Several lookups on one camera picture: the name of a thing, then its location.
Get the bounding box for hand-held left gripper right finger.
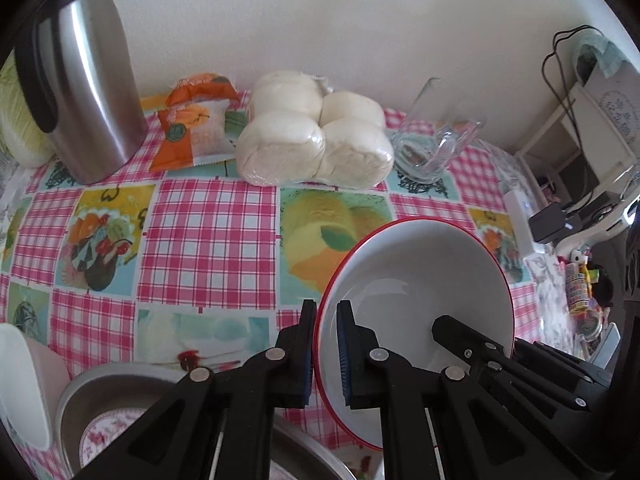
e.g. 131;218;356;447
336;300;556;480

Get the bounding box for small white cup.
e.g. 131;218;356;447
0;324;73;450

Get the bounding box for black charger cable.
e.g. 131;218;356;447
542;25;601;131
542;30;596;131

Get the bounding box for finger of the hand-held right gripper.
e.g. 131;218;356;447
514;338;616;392
431;314;516;377

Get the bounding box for glass beer mug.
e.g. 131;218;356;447
392;77;487;185

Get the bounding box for white wooden rack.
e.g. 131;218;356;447
515;82;636;211

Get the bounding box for orange snack packet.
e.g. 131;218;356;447
150;74;251;173

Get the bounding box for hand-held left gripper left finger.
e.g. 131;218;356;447
117;299;318;480

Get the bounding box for teal cloth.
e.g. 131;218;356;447
572;30;628;81

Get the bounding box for pink checked tablecloth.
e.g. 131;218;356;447
0;90;566;480

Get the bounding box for white power strip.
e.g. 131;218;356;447
502;190;538;256

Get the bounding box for white cutout shelf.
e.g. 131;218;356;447
555;160;640;261

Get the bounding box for strawberry print bowl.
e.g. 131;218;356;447
314;217;516;451

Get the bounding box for colourful candy packs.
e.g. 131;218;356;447
565;255;607;317

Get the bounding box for bag of steamed buns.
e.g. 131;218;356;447
235;71;396;191

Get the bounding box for stainless steel thermos jug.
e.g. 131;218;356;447
14;0;149;186

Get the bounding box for white printed card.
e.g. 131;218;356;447
582;60;640;146

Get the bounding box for stainless steel plate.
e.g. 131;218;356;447
54;362;351;480

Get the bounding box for napa cabbage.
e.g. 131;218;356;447
0;55;56;168

